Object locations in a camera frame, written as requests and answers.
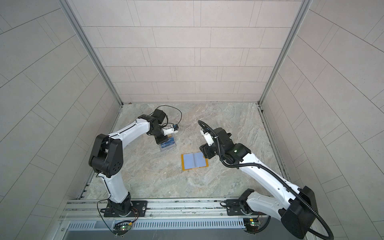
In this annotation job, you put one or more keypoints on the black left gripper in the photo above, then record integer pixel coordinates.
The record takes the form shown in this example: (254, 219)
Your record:
(162, 140)

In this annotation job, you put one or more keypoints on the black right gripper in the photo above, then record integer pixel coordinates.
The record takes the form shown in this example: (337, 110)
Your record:
(205, 149)

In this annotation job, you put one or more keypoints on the yellow leather card holder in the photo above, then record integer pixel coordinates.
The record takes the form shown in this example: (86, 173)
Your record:
(193, 161)

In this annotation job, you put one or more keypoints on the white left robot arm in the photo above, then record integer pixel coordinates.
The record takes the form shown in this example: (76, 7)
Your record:
(107, 157)

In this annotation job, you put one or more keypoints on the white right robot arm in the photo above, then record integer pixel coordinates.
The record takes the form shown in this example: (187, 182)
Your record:
(295, 207)

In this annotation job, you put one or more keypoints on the blue card in stand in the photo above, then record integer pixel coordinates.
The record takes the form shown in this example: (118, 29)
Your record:
(168, 144)

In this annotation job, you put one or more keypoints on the perforated vent strip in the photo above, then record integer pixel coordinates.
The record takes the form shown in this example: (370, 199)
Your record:
(164, 224)

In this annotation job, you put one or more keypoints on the right green circuit board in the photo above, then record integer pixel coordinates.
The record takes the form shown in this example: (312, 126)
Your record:
(251, 225)

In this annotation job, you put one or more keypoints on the green circuit board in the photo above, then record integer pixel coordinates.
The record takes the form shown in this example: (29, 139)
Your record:
(251, 225)
(123, 226)

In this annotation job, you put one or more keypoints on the left green circuit board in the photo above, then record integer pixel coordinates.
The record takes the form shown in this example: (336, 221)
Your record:
(123, 226)

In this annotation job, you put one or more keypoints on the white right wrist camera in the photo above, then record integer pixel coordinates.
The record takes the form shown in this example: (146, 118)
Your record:
(207, 136)

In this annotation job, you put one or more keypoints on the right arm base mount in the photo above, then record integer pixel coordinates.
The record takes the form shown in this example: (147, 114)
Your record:
(236, 207)

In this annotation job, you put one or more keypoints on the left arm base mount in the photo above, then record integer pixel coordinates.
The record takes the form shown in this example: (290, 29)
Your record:
(126, 209)

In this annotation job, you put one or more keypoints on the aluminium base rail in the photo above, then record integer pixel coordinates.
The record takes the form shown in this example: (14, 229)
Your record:
(189, 208)

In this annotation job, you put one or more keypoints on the left corner metal post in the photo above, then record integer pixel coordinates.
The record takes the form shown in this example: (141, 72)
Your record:
(68, 12)

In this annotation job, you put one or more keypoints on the corner metal post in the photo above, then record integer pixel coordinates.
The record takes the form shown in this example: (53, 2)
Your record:
(68, 12)
(288, 42)

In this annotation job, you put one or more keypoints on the right corner metal post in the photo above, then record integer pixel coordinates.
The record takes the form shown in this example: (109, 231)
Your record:
(288, 42)

